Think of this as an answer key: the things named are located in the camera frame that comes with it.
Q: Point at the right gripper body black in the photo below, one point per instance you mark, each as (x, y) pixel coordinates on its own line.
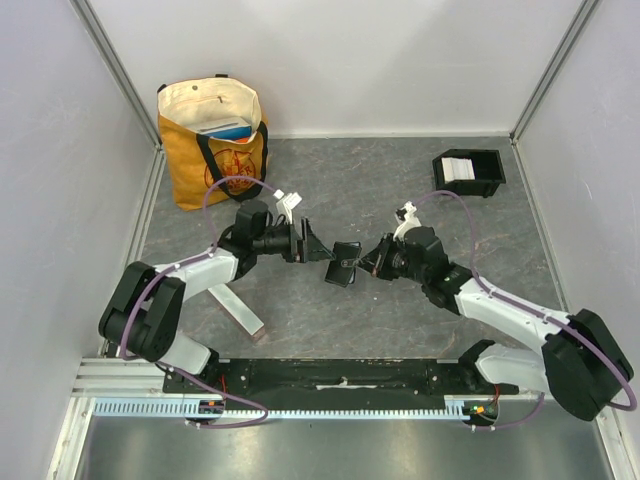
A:
(383, 256)

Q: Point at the slotted cable duct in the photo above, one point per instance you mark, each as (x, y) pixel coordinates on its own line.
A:
(201, 409)

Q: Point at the clear acrylic rectangular block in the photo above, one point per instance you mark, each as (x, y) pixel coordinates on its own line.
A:
(244, 317)

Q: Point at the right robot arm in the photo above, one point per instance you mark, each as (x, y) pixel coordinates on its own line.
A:
(573, 358)

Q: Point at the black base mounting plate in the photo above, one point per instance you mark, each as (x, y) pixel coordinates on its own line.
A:
(354, 398)

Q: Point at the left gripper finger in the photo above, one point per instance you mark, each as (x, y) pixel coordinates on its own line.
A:
(319, 255)
(312, 242)

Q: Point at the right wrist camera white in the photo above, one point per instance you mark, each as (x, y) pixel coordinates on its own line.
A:
(406, 219)

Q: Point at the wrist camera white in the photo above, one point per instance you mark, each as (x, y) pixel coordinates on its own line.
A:
(406, 219)
(286, 203)

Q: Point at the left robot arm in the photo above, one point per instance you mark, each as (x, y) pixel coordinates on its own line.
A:
(143, 314)

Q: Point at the black leather card holder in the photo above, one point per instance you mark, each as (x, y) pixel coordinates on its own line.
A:
(341, 271)

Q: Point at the aluminium frame rail front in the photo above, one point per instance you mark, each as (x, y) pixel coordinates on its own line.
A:
(115, 375)

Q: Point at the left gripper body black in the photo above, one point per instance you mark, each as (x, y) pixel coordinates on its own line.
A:
(293, 251)

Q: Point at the stack of white cards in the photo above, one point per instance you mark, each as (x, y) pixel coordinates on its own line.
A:
(457, 169)

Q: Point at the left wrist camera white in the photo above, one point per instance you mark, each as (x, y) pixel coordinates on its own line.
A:
(286, 203)

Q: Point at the blue book in bag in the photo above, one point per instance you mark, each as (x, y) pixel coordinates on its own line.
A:
(234, 129)

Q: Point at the black plastic card bin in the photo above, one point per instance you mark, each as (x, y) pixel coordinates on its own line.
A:
(488, 169)

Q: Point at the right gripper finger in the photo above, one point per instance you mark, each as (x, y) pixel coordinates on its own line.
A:
(369, 263)
(380, 251)

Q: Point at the orange canvas tote bag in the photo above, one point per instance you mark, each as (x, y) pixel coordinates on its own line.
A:
(203, 170)

